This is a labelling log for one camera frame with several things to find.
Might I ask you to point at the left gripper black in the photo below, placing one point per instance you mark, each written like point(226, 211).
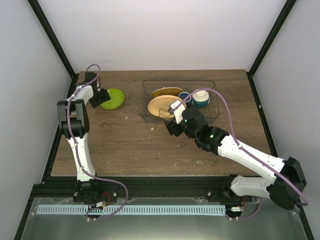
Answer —
point(104, 98)

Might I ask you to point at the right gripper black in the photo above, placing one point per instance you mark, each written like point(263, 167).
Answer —
point(172, 128)

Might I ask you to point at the small lime green plate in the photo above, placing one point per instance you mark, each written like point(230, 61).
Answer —
point(116, 99)

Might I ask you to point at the plain cream orange plate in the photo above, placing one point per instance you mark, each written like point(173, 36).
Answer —
point(160, 105)

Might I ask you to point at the black wire dish rack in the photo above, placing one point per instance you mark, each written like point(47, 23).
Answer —
point(210, 112)

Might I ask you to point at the dark blue enamel mug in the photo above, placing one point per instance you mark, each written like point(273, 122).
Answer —
point(187, 97)

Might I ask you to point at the yellow woven bamboo plate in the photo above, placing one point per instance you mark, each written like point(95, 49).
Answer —
point(173, 91)

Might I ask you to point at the teal and white bowl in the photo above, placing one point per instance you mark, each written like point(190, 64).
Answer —
point(201, 98)

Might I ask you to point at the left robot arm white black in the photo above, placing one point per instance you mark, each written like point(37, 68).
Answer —
point(73, 123)

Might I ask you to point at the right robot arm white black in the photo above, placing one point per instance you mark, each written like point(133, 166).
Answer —
point(278, 180)

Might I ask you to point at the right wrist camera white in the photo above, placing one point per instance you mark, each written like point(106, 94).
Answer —
point(177, 108)

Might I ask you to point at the left black frame post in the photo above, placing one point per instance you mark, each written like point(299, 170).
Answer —
point(39, 13)

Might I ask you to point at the black frame post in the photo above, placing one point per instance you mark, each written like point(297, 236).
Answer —
point(39, 13)
point(280, 20)

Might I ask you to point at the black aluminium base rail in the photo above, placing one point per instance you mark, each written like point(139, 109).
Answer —
point(209, 188)

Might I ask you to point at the light blue slotted cable duct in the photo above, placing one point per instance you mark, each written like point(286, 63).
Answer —
point(153, 210)

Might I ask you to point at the right black frame post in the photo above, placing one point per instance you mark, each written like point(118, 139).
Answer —
point(280, 20)

